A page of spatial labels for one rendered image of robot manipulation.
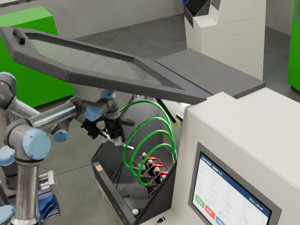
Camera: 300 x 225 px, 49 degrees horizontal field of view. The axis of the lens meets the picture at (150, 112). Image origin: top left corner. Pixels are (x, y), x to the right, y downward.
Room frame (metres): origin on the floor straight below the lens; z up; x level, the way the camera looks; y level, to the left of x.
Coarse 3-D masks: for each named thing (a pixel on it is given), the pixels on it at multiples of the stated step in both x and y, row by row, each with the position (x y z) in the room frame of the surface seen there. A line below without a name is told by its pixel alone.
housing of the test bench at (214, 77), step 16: (160, 64) 1.94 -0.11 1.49; (176, 64) 1.89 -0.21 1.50; (192, 64) 1.85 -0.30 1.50; (208, 64) 1.81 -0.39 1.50; (224, 64) 1.78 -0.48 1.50; (192, 80) 1.64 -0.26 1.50; (208, 80) 1.61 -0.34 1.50; (224, 80) 1.58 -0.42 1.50; (240, 80) 1.55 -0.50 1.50; (256, 80) 1.52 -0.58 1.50; (240, 96) 1.42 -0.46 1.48; (256, 96) 1.41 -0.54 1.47; (272, 96) 1.39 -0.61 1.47; (272, 112) 1.25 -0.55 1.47; (288, 112) 1.23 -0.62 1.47
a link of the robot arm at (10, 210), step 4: (0, 208) 1.13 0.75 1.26; (4, 208) 1.12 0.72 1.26; (8, 208) 1.11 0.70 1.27; (12, 208) 1.11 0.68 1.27; (0, 212) 1.10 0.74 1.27; (4, 212) 1.09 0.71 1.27; (8, 212) 1.08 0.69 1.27; (12, 212) 1.09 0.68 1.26; (0, 216) 1.07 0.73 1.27; (4, 216) 1.07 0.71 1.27; (8, 216) 1.06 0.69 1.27; (0, 220) 1.05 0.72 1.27; (4, 220) 1.05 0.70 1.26; (8, 220) 1.05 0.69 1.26; (0, 224) 1.04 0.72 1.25; (4, 224) 1.04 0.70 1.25
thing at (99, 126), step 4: (84, 124) 1.68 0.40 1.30; (88, 124) 1.68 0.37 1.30; (92, 124) 1.67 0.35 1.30; (96, 124) 1.67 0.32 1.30; (100, 124) 1.69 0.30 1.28; (84, 128) 1.69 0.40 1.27; (88, 128) 1.67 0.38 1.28; (92, 128) 1.65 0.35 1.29; (96, 128) 1.64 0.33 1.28; (100, 128) 1.65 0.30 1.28; (88, 132) 1.67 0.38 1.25; (92, 132) 1.65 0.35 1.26; (96, 132) 1.64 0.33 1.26; (92, 136) 1.65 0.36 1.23; (96, 136) 1.63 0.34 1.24
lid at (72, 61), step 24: (24, 48) 1.25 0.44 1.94; (48, 48) 1.47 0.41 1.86; (72, 48) 1.66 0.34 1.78; (96, 48) 1.81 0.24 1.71; (48, 72) 1.11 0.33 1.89; (72, 72) 1.09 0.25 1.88; (96, 72) 1.20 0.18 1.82; (120, 72) 1.41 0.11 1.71; (144, 72) 1.60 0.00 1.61; (168, 72) 1.73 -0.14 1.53; (144, 96) 1.25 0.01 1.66; (168, 96) 1.24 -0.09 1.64; (192, 96) 1.29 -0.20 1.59
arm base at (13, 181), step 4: (8, 176) 1.52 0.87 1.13; (12, 176) 1.52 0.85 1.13; (16, 176) 1.52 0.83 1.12; (8, 180) 1.52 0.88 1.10; (12, 180) 1.51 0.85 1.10; (16, 180) 1.52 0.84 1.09; (8, 184) 1.53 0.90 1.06; (12, 184) 1.51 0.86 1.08; (16, 184) 1.51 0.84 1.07; (8, 188) 1.52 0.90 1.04; (12, 188) 1.50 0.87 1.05; (16, 188) 1.50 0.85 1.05
